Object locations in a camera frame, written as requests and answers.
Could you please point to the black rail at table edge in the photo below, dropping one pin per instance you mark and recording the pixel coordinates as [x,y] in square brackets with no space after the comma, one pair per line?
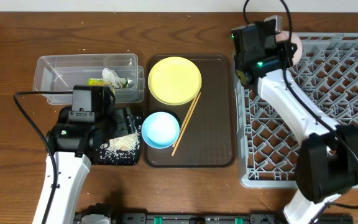
[102,213]

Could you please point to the black waste tray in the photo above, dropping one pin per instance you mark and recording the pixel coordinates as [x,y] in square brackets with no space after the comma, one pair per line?
[132,155]

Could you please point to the yellow plate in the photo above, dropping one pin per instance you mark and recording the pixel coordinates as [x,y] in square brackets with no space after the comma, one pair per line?
[174,81]

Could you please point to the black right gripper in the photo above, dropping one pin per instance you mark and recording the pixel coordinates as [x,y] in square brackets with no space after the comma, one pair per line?
[286,55]

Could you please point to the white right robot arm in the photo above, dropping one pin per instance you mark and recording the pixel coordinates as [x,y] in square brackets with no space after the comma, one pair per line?
[327,164]

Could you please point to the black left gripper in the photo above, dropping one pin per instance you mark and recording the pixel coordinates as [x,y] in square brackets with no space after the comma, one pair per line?
[124,123]

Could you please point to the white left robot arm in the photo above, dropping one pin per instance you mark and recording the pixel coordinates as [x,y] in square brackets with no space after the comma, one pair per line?
[66,171]

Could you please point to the grey dishwasher rack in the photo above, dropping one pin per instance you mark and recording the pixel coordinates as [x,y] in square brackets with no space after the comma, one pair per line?
[266,147]

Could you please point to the green snack wrapper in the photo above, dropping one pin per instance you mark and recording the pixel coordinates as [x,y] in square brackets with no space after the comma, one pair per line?
[101,82]

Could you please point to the wooden chopstick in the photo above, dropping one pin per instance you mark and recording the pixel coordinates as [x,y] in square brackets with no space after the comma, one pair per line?
[186,119]
[185,127]

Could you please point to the white tissue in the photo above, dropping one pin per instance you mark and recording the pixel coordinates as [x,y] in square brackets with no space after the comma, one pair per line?
[112,78]

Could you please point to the brown serving tray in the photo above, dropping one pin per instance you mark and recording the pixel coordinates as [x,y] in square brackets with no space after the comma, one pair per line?
[210,136]

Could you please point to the clear plastic waste bin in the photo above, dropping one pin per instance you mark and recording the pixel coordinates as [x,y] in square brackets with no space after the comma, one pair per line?
[63,72]

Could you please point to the blue bowl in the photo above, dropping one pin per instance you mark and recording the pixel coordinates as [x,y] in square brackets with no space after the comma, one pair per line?
[160,130]

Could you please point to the rice pile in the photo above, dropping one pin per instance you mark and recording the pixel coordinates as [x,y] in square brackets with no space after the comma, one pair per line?
[123,146]

